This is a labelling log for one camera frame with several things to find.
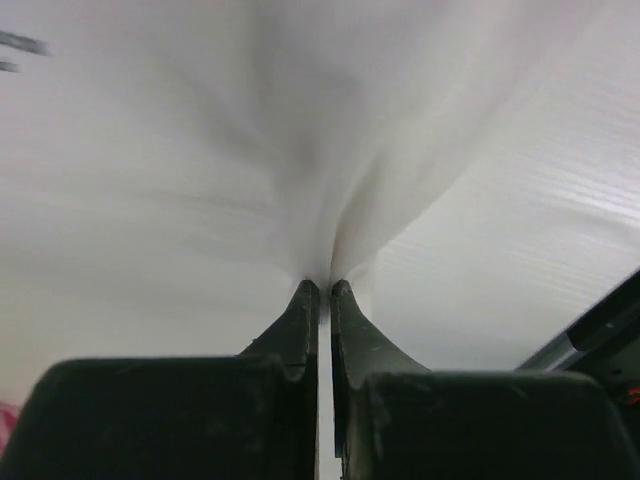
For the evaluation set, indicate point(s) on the white and green t shirt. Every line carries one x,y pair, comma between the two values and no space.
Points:
164,153

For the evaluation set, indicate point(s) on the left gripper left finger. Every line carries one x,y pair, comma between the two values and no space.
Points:
252,415

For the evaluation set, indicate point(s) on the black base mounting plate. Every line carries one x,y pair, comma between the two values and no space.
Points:
602,344

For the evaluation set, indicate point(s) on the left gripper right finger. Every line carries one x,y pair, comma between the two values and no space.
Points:
396,419

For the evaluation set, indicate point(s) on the pink t shirt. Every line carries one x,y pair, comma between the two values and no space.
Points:
8,419

